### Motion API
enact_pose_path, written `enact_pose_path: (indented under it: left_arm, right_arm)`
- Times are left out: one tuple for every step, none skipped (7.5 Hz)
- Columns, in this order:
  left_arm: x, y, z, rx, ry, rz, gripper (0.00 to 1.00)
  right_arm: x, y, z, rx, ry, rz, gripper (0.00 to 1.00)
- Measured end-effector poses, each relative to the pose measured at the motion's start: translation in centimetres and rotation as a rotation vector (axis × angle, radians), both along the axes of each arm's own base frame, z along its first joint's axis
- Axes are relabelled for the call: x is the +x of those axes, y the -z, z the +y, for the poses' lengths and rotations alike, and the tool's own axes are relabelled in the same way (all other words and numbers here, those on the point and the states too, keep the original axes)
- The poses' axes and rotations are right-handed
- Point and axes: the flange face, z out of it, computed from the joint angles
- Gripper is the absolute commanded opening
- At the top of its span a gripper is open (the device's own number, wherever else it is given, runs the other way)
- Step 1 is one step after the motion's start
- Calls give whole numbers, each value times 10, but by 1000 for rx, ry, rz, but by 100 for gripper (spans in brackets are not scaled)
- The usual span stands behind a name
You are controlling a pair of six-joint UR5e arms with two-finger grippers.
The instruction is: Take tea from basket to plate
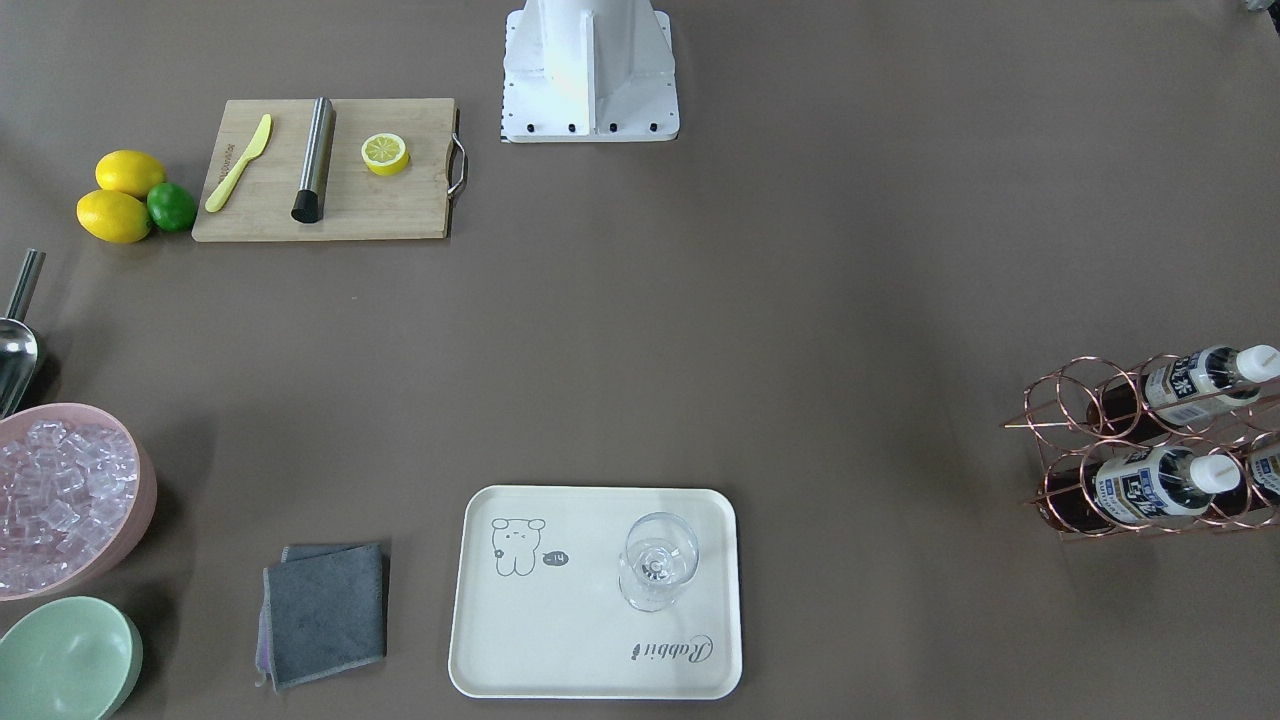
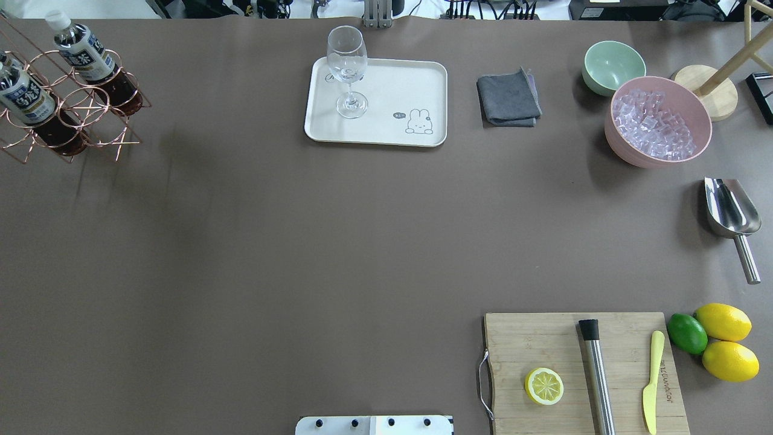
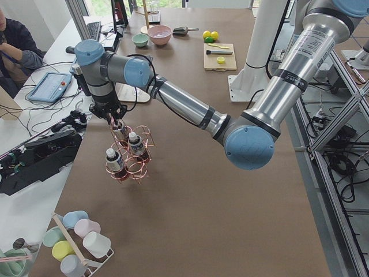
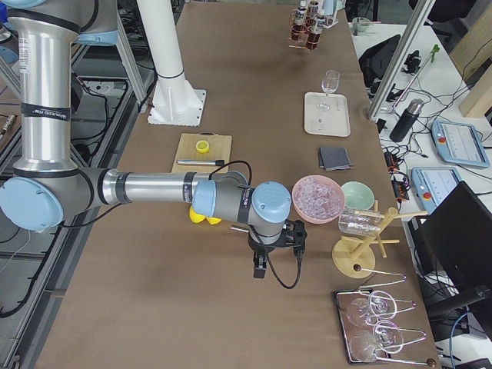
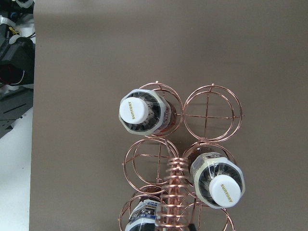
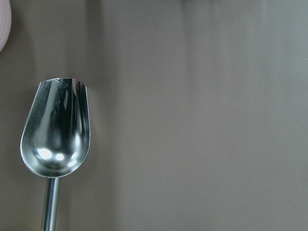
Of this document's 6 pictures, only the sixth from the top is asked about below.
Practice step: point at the pink bowl of ice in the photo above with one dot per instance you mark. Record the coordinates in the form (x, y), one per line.
(5, 21)

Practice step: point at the steel ice scoop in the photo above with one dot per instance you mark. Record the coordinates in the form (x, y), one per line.
(56, 137)

